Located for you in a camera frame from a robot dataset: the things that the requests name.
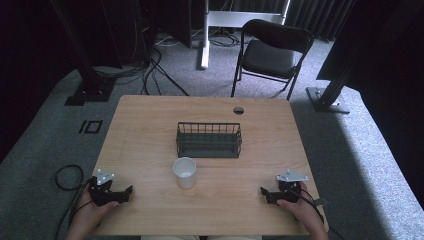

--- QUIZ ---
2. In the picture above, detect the black wire basket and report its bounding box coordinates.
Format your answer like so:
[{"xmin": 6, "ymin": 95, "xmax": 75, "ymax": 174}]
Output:
[{"xmin": 175, "ymin": 121, "xmax": 243, "ymax": 159}]

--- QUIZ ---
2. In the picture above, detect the bundle of black floor cables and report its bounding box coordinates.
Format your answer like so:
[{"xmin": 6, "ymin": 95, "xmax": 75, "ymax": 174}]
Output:
[{"xmin": 92, "ymin": 19, "xmax": 191, "ymax": 98}]

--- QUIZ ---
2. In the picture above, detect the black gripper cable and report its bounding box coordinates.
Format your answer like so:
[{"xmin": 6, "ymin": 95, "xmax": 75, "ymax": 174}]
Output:
[
  {"xmin": 295, "ymin": 188, "xmax": 346, "ymax": 240},
  {"xmin": 53, "ymin": 164, "xmax": 95, "ymax": 240}
]

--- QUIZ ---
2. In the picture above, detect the black folding chair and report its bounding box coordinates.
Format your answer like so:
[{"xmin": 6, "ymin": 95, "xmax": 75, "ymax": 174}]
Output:
[{"xmin": 230, "ymin": 18, "xmax": 315, "ymax": 102}]

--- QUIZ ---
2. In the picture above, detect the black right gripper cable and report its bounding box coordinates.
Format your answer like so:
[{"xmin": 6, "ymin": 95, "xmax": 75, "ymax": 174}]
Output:
[{"xmin": 295, "ymin": 188, "xmax": 346, "ymax": 240}]

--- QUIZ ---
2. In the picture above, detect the dark equipment cabinet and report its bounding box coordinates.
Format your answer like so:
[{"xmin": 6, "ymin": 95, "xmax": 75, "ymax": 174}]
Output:
[{"xmin": 139, "ymin": 0, "xmax": 194, "ymax": 50}]

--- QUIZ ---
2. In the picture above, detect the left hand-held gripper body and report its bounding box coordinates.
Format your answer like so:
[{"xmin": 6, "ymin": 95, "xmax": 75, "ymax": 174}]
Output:
[{"xmin": 87, "ymin": 168, "xmax": 130, "ymax": 207}]

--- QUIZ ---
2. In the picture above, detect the dark pleated curtain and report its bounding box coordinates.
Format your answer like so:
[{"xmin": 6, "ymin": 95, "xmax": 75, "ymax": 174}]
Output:
[{"xmin": 285, "ymin": 0, "xmax": 356, "ymax": 42}]

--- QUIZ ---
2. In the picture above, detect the person's right hand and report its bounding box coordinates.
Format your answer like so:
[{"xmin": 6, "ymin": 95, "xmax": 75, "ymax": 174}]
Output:
[{"xmin": 276, "ymin": 181, "xmax": 324, "ymax": 232}]

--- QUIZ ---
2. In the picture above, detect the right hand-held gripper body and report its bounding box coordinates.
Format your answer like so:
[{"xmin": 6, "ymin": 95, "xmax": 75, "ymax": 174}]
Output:
[{"xmin": 268, "ymin": 169, "xmax": 310, "ymax": 205}]

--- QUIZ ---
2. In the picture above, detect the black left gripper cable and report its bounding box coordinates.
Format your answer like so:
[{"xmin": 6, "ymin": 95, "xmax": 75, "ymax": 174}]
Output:
[{"xmin": 53, "ymin": 164, "xmax": 95, "ymax": 240}]

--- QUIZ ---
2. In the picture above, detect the person's left hand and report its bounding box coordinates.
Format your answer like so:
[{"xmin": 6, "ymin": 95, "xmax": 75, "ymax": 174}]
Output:
[{"xmin": 77, "ymin": 185, "xmax": 120, "ymax": 232}]

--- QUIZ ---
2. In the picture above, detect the white cup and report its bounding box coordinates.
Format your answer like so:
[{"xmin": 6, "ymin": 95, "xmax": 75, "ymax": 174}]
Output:
[{"xmin": 172, "ymin": 156, "xmax": 198, "ymax": 190}]

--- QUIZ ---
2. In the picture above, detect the white metal desk frame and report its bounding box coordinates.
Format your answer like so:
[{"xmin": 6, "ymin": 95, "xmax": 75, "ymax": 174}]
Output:
[{"xmin": 199, "ymin": 0, "xmax": 292, "ymax": 71}]

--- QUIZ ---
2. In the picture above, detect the black metal stand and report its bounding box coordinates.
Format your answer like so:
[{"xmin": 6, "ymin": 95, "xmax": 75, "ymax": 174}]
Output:
[
  {"xmin": 305, "ymin": 0, "xmax": 394, "ymax": 115},
  {"xmin": 49, "ymin": 0, "xmax": 118, "ymax": 107}
]

